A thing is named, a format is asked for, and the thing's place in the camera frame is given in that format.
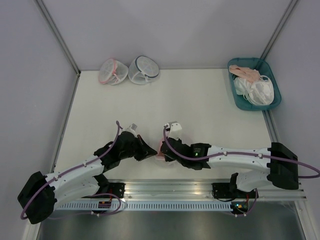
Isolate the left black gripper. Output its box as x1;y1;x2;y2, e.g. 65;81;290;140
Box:
120;134;158;161

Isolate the pink-zip mesh laundry bag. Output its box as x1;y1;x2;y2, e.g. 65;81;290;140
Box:
154;133;193;169

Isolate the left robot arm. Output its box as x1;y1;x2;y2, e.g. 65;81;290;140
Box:
17;131;157;224

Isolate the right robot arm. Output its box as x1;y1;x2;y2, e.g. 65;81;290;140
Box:
160;137;299;198

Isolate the blue-trim mesh laundry bag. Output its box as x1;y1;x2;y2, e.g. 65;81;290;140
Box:
128;55;160;85

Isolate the pink-trim mesh laundry bag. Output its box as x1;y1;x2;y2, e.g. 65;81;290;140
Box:
98;58;129;86

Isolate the white bra in basket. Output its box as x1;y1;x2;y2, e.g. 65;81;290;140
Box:
233;75;275;106

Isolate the teal plastic basket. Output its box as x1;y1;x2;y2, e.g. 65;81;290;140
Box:
227;57;282;111

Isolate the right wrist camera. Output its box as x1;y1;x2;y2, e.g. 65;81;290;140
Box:
164;121;182;140

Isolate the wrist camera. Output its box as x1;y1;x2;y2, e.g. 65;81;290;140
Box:
164;121;182;140
125;123;138;137

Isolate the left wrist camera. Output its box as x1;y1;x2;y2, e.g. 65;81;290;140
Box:
125;123;138;137

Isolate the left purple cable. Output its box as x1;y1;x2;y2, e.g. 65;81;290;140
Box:
19;120;125;221

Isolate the purple cable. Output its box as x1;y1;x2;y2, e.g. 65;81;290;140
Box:
19;120;125;221
162;126;320;180

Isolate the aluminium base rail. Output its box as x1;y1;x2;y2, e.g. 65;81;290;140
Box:
33;178;308;200

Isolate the slotted cable duct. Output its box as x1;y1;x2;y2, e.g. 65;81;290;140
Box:
57;200;232;212

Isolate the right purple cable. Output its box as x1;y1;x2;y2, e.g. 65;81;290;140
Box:
162;126;320;180

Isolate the right aluminium frame post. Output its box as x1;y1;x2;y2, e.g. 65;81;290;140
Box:
260;0;300;60

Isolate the aluminium frame post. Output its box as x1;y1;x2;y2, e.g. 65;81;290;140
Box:
260;0;300;60
34;0;81;77

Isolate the left aluminium frame post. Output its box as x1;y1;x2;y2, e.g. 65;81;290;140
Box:
34;0;81;77

